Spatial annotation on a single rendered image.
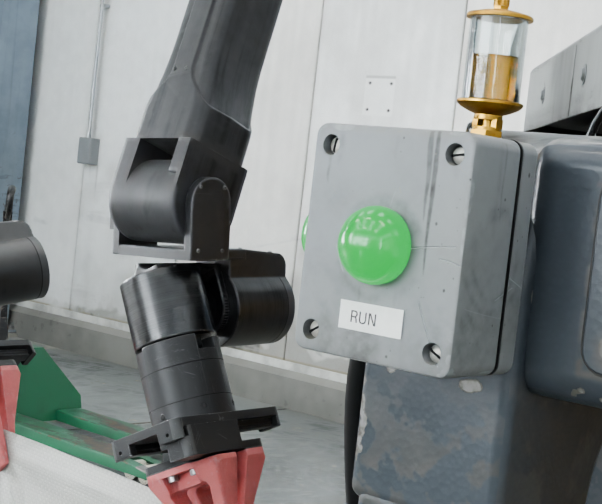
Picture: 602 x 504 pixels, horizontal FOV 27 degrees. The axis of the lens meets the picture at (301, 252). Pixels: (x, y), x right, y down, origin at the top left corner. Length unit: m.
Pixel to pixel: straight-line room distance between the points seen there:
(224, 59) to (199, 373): 0.21
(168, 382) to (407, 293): 0.38
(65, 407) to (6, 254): 5.22
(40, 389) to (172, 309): 5.40
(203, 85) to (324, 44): 6.55
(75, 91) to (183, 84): 8.09
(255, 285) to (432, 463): 0.39
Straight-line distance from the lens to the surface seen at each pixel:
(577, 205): 0.49
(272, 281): 0.90
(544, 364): 0.50
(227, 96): 0.86
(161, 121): 0.86
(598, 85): 0.73
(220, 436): 0.81
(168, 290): 0.84
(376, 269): 0.46
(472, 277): 0.46
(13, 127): 9.11
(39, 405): 6.22
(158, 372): 0.83
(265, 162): 7.58
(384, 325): 0.47
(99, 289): 8.62
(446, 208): 0.46
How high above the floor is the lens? 1.30
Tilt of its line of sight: 3 degrees down
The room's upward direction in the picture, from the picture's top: 6 degrees clockwise
